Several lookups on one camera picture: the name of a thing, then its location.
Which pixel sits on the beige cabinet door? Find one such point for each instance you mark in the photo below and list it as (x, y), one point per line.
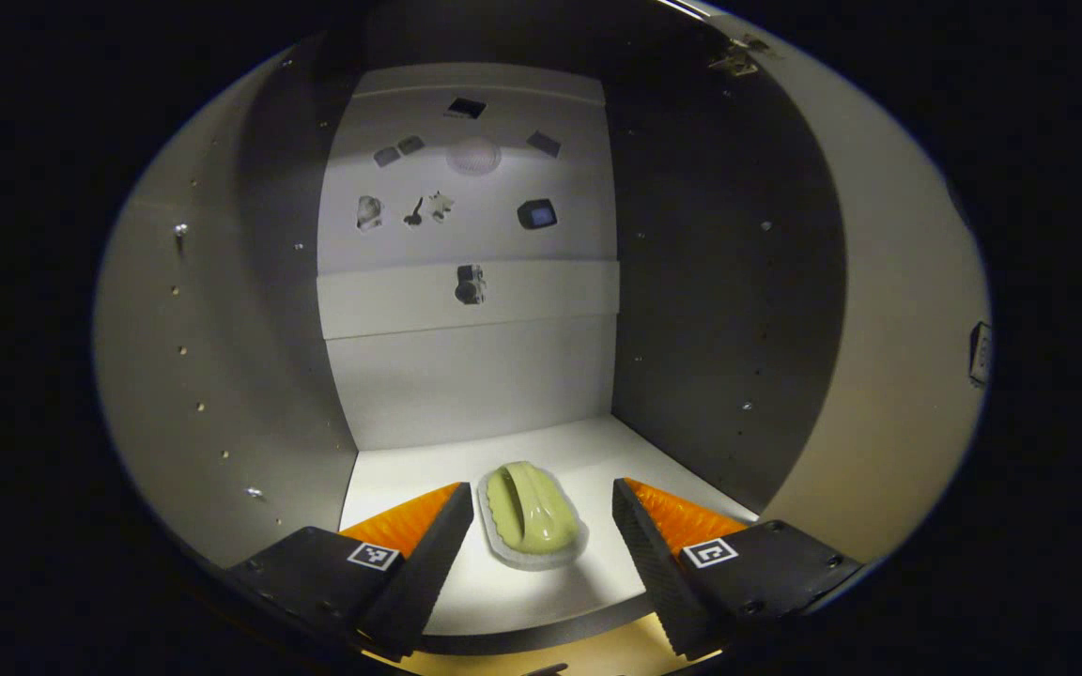
(879, 329)

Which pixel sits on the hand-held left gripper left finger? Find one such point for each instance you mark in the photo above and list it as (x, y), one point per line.
(424, 573)

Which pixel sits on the metal door hinge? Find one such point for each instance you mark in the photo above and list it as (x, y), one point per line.
(738, 58)

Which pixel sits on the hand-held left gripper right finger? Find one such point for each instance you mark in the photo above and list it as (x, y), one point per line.
(658, 573)

